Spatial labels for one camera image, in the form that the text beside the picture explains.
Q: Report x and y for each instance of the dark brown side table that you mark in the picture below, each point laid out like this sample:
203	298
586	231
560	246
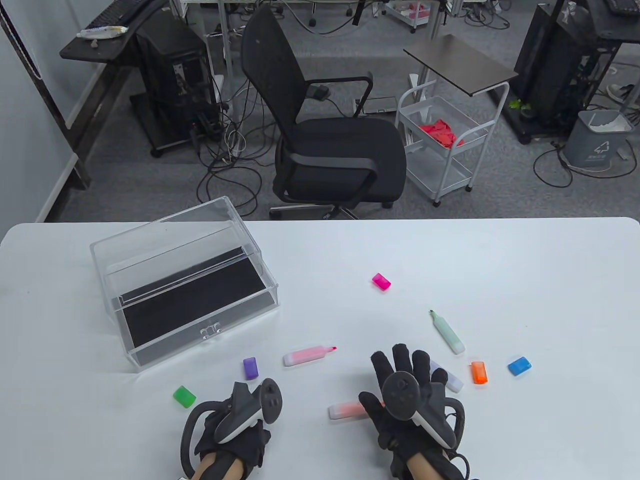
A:
460	65

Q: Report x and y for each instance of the person's right forearm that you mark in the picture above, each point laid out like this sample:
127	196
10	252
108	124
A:
420	469

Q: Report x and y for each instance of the black keyboard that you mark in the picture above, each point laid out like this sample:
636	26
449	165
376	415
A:
115	12
622	6

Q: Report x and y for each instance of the small green plant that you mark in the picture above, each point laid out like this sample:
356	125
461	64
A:
515	104

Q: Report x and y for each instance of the white tube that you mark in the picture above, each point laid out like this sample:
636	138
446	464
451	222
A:
100	32

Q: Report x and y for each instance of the purple highlighter cap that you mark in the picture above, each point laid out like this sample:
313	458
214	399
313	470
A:
250	368

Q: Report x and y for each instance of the person's right hand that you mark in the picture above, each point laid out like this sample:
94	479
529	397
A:
400	357

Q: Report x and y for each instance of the person's left hand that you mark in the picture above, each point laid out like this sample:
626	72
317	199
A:
250	442

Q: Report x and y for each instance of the red cloth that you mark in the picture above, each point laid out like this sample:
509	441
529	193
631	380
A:
440	132

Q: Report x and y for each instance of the black and white controller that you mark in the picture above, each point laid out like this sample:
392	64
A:
270	400
400	395

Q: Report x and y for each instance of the purple highlighter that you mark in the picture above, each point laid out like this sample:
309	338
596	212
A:
452	380

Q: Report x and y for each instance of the white rolling cart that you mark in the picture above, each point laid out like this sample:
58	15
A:
440	172

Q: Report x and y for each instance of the green highlighter cap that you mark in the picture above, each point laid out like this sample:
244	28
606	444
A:
184	396

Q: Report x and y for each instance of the person's left forearm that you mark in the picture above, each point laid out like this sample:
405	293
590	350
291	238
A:
215	467

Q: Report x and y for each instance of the black office chair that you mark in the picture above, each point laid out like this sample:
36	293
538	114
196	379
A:
340	150

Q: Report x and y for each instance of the orange highlighter cap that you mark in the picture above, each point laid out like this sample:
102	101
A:
479	372

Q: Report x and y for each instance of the clear acrylic drawer box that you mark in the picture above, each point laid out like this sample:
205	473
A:
165	240

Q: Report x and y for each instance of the pink highlighter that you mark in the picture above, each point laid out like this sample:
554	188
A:
305	356

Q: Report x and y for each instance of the pink highlighter cap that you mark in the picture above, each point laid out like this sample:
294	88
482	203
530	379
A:
381	281

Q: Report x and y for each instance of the gray trash bin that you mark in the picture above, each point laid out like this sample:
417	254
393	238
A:
587	147

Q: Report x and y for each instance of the black power adapter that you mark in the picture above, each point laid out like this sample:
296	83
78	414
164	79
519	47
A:
320	92

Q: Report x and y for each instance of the orange highlighter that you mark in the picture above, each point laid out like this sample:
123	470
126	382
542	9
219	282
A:
342	410

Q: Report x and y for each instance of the black metal frame post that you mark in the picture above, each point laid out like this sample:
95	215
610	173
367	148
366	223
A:
54	120

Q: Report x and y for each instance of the black computer tower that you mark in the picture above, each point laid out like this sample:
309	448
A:
167	75
545	60

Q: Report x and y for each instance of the small white cart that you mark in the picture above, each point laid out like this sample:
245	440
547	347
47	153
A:
410	15

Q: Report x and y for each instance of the green highlighter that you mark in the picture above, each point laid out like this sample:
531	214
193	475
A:
448	334

